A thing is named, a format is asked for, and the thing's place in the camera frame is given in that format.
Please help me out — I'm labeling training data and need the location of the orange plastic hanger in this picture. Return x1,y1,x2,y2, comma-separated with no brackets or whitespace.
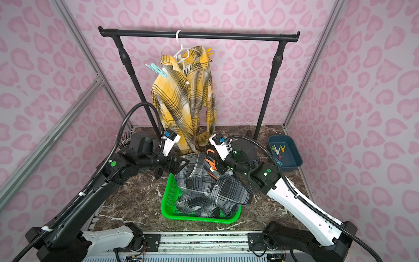
206,149,218,180

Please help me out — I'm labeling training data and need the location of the grey plaid shirt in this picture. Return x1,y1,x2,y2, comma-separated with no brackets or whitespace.
174,152,253,218

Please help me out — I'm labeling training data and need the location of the white clothespin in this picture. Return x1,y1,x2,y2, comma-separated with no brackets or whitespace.
273,145,281,155

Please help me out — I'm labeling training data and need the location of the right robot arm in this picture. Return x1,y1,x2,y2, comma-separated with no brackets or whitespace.
209,134,382,262

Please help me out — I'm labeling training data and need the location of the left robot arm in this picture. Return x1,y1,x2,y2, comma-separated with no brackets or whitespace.
13,102,189,262

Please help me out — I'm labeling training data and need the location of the white plastic hanger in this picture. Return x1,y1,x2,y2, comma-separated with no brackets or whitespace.
174,29,192,75

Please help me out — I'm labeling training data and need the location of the green plastic basket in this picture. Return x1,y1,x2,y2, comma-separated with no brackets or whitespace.
160,174,241,224

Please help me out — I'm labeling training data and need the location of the red pen cup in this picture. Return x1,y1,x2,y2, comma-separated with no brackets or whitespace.
119,131,133,148

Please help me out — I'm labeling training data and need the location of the dark teal plastic bin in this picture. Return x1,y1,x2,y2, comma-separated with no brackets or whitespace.
268,135,303,171

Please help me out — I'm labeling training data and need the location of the yellow plaid shirt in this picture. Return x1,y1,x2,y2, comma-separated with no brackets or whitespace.
151,46,217,156

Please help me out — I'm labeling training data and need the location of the black clothes rack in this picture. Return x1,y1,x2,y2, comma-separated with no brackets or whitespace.
98,26,301,140

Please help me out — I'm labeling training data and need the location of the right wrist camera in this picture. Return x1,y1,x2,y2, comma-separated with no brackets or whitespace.
209,133,234,160

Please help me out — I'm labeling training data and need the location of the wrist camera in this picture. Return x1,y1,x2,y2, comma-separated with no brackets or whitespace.
162,129,181,157
209,133,234,160

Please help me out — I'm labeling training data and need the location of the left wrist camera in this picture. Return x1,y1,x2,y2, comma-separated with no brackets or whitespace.
162,129,181,157

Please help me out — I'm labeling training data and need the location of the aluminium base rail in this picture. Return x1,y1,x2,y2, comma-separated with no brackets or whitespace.
78,229,348,262

